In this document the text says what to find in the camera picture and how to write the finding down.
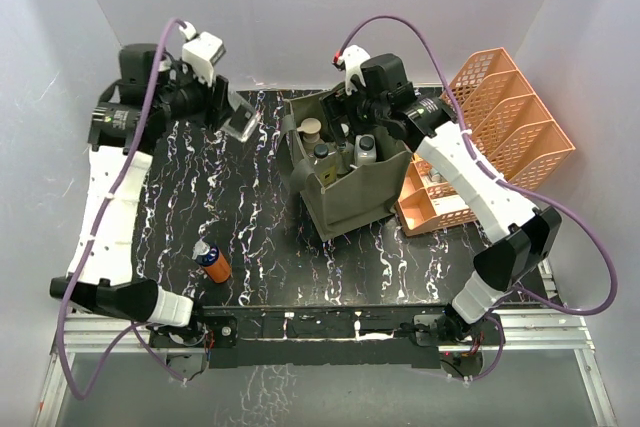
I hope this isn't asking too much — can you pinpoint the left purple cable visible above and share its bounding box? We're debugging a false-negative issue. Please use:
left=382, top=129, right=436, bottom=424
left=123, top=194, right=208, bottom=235
left=56, top=16, right=194, bottom=401

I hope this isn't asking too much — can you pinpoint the olive green canvas bag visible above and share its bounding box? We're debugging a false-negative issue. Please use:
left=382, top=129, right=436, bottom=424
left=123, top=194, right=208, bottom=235
left=276, top=93, right=412, bottom=241

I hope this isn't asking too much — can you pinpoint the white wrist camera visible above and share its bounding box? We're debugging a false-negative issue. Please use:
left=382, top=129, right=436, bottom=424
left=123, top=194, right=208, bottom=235
left=333, top=45, right=371, bottom=96
left=179, top=22, right=226, bottom=87

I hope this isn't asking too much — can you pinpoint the orange low basket tray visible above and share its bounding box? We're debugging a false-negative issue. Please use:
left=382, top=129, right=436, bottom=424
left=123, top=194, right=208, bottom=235
left=396, top=154, right=476, bottom=237

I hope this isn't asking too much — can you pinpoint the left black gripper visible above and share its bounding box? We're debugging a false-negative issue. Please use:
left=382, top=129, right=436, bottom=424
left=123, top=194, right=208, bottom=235
left=154, top=59, right=233, bottom=131

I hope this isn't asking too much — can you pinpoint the clear square bottle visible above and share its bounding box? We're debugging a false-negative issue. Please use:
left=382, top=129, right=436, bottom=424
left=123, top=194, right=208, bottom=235
left=221, top=91, right=261, bottom=143
left=311, top=143, right=342, bottom=187

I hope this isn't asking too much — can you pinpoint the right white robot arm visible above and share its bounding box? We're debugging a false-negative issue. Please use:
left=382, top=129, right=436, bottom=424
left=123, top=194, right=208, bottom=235
left=321, top=45, right=561, bottom=344

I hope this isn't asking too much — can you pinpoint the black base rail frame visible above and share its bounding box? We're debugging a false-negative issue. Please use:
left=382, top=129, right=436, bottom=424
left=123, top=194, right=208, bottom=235
left=150, top=305, right=504, bottom=369

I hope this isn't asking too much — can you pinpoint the orange tall file organizer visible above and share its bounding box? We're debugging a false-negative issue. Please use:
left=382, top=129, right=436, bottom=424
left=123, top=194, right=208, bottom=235
left=450, top=48, right=575, bottom=191

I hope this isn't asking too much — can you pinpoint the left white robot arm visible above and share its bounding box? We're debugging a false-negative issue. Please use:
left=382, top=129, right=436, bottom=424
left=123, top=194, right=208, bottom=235
left=49, top=40, right=228, bottom=346

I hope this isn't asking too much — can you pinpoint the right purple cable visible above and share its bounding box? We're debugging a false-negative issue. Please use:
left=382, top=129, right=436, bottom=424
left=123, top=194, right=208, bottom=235
left=337, top=15, right=618, bottom=381

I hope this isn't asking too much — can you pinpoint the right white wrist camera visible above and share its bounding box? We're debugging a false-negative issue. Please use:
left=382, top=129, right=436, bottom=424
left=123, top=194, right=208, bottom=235
left=333, top=45, right=371, bottom=96

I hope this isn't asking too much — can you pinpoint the beige pump lotion bottle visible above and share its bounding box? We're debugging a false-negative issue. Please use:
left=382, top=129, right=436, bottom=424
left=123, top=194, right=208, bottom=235
left=297, top=117, right=322, bottom=155

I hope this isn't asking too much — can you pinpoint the white rectangular bottle black cap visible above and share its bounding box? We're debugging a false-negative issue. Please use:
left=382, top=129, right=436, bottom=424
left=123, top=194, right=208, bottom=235
left=353, top=134, right=377, bottom=168

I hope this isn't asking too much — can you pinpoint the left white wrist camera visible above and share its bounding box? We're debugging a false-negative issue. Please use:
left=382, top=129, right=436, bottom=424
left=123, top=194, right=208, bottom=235
left=179, top=22, right=226, bottom=87

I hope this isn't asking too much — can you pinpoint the purple cable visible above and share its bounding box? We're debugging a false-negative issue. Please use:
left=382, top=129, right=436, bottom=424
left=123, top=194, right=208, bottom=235
left=337, top=15, right=618, bottom=381
left=56, top=16, right=194, bottom=401

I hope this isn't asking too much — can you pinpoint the orange spray bottle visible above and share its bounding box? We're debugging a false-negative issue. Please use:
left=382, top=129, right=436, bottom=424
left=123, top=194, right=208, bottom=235
left=192, top=240, right=231, bottom=284

